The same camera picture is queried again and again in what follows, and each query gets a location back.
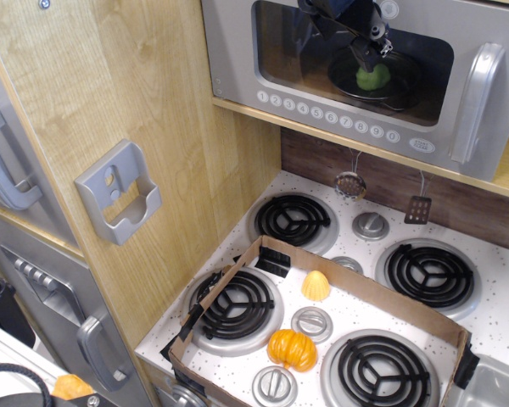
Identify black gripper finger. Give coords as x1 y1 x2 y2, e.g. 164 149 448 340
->
350 37 393 73

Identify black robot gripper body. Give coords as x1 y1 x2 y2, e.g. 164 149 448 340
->
298 0 390 41

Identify blue padded gripper finger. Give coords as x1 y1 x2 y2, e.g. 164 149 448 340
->
316 0 357 20

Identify silver toy microwave door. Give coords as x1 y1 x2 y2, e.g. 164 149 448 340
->
202 1 509 181

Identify green toy vegetable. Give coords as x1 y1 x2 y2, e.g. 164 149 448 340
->
355 64 391 91

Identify stainless steel pot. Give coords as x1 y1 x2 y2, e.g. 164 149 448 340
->
327 48 421 111

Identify round hanging strainer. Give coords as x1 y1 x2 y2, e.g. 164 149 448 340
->
334 171 366 201

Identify hanging toy spatula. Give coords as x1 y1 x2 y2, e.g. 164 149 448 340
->
404 196 432 225

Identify back silver stove knob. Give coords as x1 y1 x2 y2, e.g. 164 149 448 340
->
352 212 389 241

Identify silver stove knob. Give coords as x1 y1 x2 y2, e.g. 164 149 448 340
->
291 306 333 344
252 366 299 407
352 212 389 241

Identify back left black burner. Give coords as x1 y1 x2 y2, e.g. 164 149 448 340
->
246 192 339 255

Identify black burner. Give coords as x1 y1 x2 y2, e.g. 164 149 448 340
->
246 192 339 255
192 267 284 357
320 329 440 406
374 238 482 321

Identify small middle silver knob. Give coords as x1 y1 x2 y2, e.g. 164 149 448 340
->
332 256 364 275

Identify back right black burner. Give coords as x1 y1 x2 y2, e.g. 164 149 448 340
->
374 238 482 321

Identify centre silver stove knob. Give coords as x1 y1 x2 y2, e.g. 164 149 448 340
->
291 306 333 344

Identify front left black burner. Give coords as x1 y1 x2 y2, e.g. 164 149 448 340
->
192 267 284 357

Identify orange toy pumpkin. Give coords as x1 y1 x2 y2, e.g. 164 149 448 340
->
266 329 318 372

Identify front right black burner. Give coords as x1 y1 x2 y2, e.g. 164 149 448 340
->
320 329 440 406

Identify front silver stove knob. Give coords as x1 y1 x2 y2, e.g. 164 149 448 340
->
252 366 299 407

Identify silver toy sink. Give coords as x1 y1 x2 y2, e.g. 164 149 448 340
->
444 355 509 407

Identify brown cardboard barrier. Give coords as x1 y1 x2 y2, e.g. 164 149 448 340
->
161 237 475 406

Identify silver oven knob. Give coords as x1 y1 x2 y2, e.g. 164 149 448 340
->
172 385 207 407

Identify grey water dispenser panel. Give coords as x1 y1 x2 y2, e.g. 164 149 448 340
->
0 245 86 327

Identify black device at left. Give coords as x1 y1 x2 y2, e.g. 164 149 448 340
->
0 278 36 348

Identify orange toy at bottom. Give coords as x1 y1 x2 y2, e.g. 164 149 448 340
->
51 374 94 400

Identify grey wall phone holder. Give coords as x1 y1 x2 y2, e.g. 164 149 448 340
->
75 139 162 246

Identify lower grey fridge handle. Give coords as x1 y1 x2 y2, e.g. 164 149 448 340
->
76 315 127 392

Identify black braided cable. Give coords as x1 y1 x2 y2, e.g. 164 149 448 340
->
0 363 52 407

